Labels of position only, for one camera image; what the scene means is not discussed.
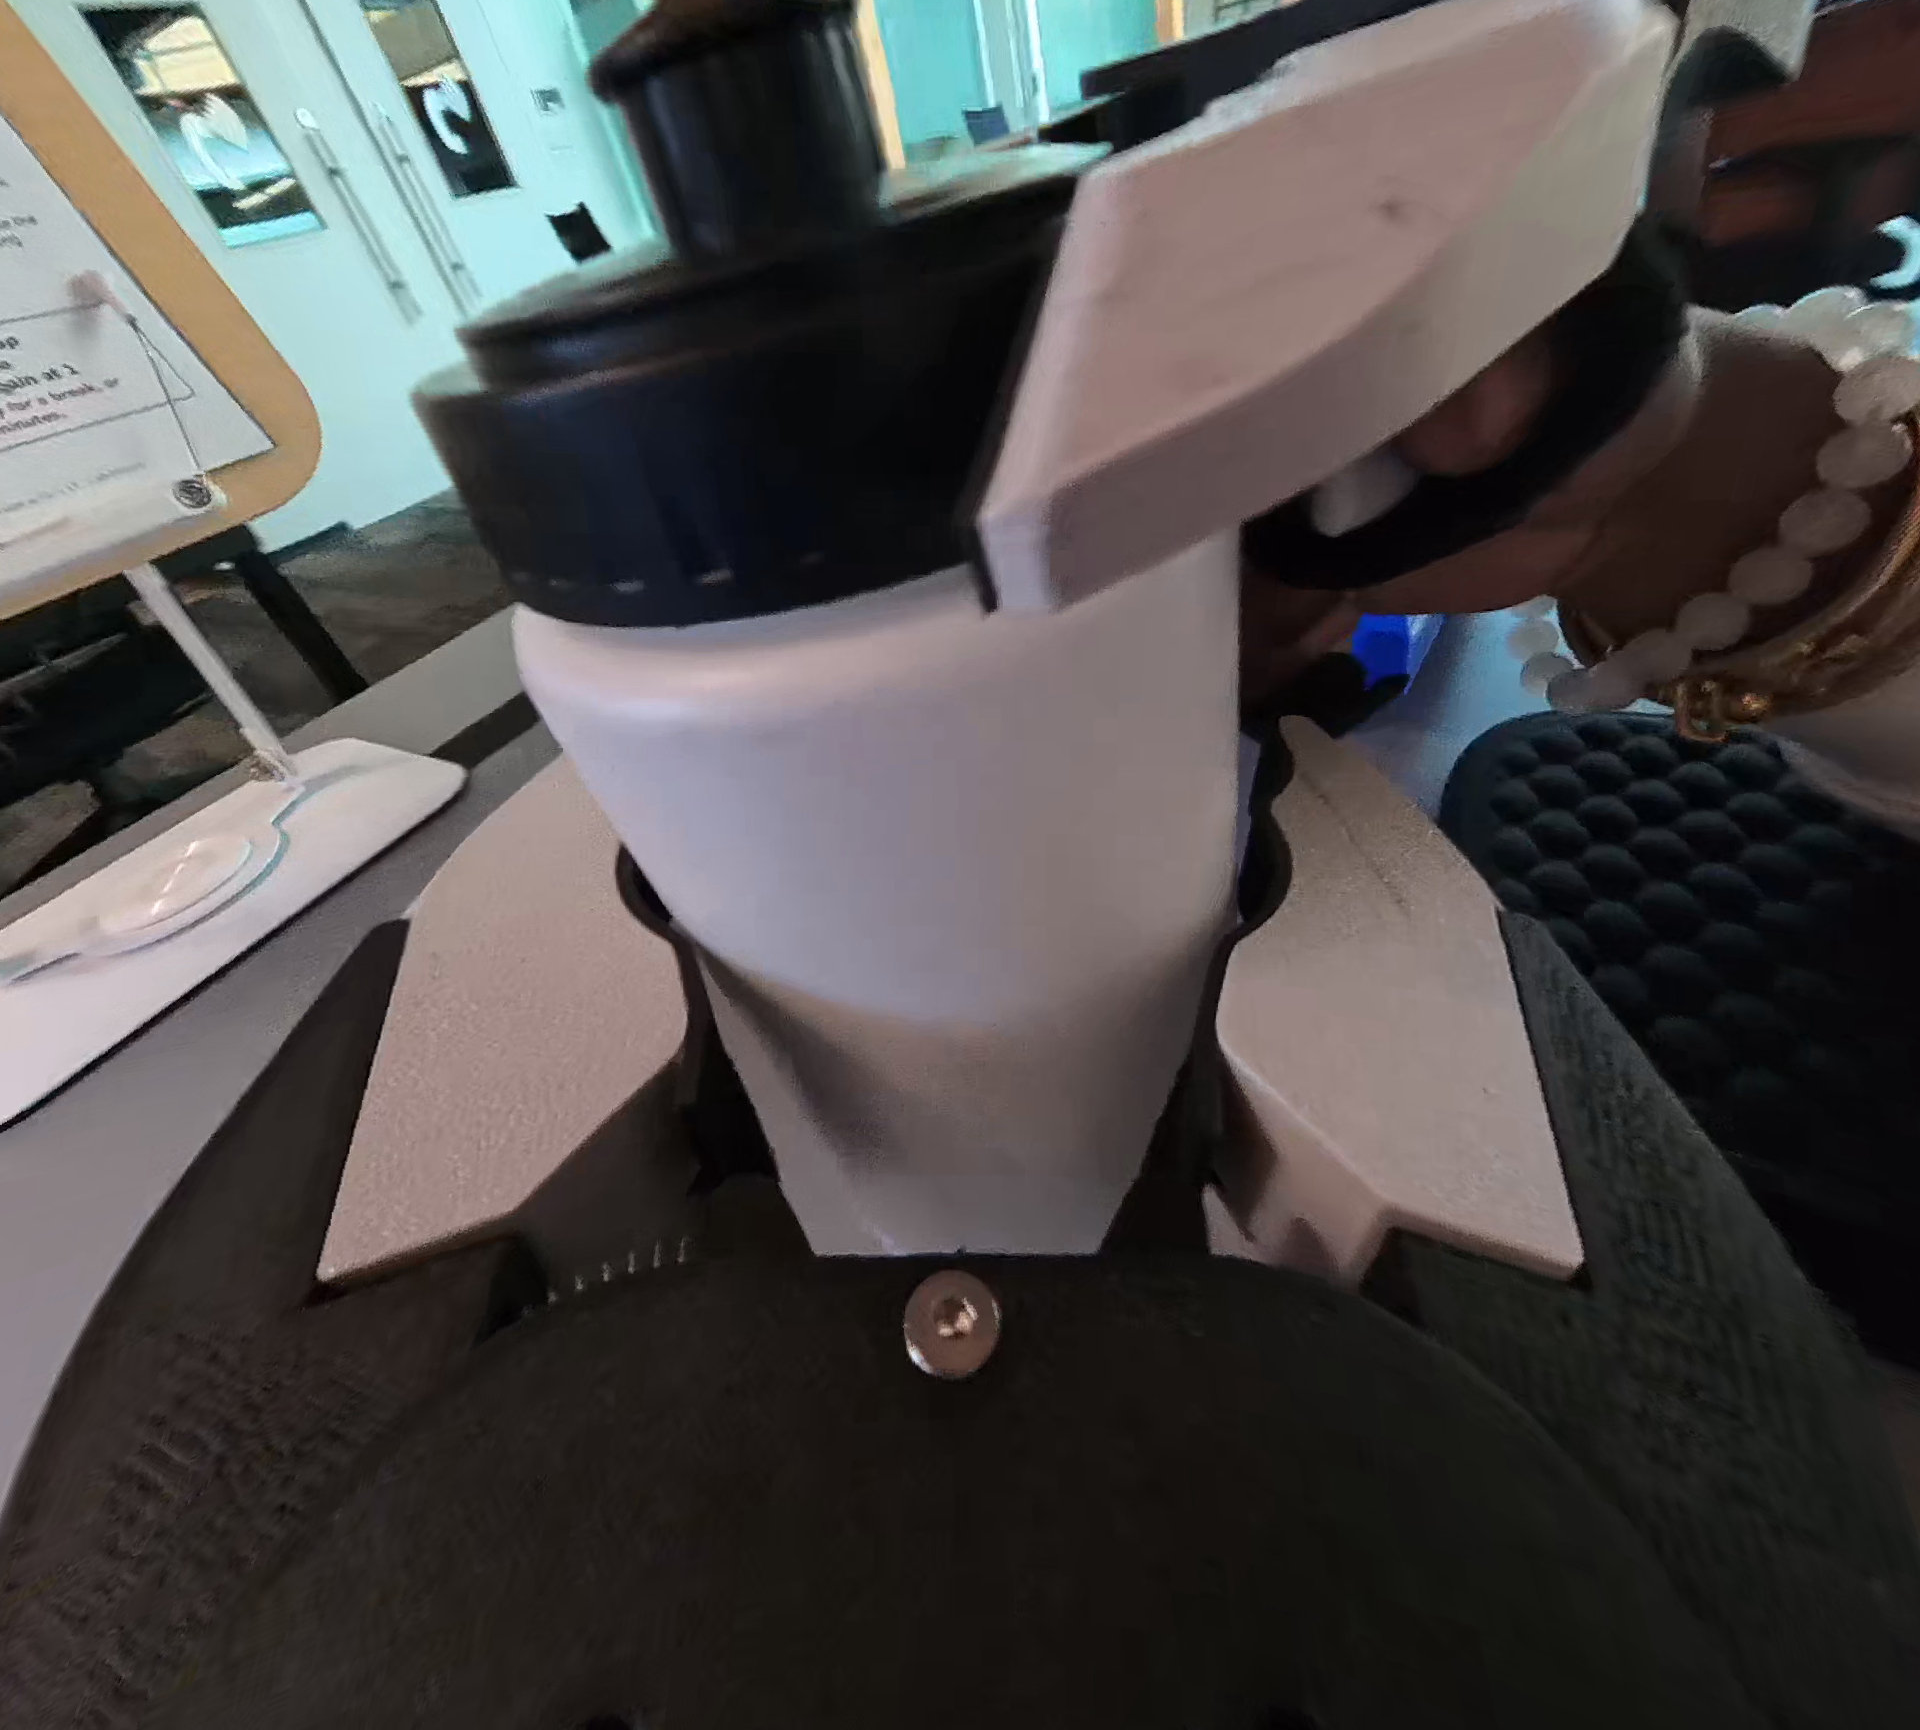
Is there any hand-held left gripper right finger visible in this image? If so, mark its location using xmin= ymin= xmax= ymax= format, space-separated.
xmin=1207 ymin=715 xmax=1590 ymax=1294

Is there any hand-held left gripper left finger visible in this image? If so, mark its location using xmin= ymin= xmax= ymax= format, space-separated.
xmin=315 ymin=754 xmax=711 ymax=1294

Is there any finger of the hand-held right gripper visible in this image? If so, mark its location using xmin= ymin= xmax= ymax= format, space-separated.
xmin=971 ymin=0 xmax=1675 ymax=619

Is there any white plastic bottle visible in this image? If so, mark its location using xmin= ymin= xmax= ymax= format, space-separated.
xmin=512 ymin=542 xmax=1249 ymax=1261

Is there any black bottle lid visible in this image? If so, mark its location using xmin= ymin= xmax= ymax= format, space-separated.
xmin=412 ymin=0 xmax=1114 ymax=633

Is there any person's right forearm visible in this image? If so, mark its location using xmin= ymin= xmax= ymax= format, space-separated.
xmin=1776 ymin=667 xmax=1920 ymax=851

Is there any brown leather bag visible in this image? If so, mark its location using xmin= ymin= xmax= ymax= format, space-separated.
xmin=1694 ymin=33 xmax=1920 ymax=281

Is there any white board stand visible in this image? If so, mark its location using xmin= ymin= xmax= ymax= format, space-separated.
xmin=123 ymin=559 xmax=297 ymax=790

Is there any instruction sheet on stand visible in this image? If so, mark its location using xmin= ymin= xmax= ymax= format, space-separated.
xmin=0 ymin=0 xmax=327 ymax=627

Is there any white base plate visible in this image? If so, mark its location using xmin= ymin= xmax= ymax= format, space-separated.
xmin=0 ymin=737 xmax=471 ymax=1132

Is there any white bead bracelet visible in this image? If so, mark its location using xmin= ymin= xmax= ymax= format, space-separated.
xmin=1504 ymin=290 xmax=1920 ymax=716

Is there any gold bracelet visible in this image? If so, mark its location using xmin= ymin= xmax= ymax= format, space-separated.
xmin=1560 ymin=411 xmax=1920 ymax=731

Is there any black wall sign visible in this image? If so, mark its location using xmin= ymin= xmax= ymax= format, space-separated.
xmin=360 ymin=0 xmax=522 ymax=203

